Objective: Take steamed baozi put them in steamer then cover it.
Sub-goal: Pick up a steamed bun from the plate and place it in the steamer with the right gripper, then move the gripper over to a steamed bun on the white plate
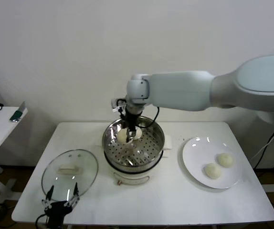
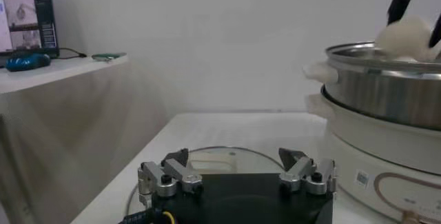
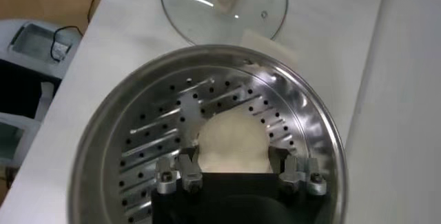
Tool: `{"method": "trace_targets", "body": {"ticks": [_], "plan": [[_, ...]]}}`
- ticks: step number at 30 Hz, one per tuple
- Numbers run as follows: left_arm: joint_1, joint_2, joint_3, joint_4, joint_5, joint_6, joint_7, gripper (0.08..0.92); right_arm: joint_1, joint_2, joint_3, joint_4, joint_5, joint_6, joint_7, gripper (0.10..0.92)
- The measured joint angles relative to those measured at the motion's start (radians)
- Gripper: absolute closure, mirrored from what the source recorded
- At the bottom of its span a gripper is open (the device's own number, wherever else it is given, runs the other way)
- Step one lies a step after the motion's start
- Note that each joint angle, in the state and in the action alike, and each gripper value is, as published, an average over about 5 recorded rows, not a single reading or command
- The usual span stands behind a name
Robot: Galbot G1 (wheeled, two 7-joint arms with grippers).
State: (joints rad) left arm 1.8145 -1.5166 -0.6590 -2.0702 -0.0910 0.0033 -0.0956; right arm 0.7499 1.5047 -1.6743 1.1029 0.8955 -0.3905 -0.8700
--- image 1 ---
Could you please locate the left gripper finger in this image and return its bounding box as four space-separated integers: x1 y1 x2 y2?
41 185 54 209
64 182 80 208

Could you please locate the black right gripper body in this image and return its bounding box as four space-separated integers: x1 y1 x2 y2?
124 111 140 130

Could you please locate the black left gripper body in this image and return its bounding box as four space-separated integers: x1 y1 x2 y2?
43 201 74 226

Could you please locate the white steamed baozi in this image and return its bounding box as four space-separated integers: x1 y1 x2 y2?
117 130 129 144
204 163 222 179
217 153 235 167
133 128 143 141

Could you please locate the round glass pot lid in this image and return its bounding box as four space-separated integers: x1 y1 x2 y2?
41 149 99 198

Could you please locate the perforated steel steamer basket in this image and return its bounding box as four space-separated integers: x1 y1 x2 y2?
102 116 166 169

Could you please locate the steel steamer pot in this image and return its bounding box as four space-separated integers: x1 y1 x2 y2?
95 132 172 186

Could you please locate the white round plate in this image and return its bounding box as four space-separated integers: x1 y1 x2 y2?
181 136 243 189

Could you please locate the green and grey tool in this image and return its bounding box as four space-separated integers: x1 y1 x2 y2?
10 102 28 123

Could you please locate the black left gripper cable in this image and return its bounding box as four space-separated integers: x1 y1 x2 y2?
35 213 47 229

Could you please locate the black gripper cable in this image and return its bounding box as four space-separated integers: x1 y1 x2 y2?
150 106 160 126
35 213 47 229

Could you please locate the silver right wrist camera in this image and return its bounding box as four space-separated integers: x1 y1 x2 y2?
111 97 127 113

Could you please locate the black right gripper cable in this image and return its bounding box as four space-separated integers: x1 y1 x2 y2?
150 106 160 126

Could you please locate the black wall cable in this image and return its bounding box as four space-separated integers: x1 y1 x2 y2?
253 143 274 170

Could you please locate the white wall cable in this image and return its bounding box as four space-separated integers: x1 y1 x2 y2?
250 135 274 161

